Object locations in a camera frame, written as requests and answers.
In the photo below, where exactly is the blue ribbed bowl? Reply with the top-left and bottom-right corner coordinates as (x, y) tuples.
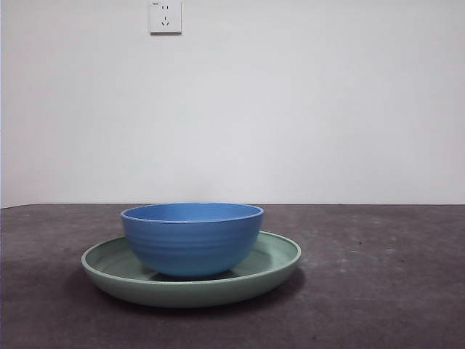
(119, 202), (265, 277)

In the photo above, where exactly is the green round plate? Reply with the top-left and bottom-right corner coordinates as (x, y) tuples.
(81, 230), (302, 309)

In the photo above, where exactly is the white wall socket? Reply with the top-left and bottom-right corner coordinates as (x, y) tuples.
(150, 0), (183, 36)

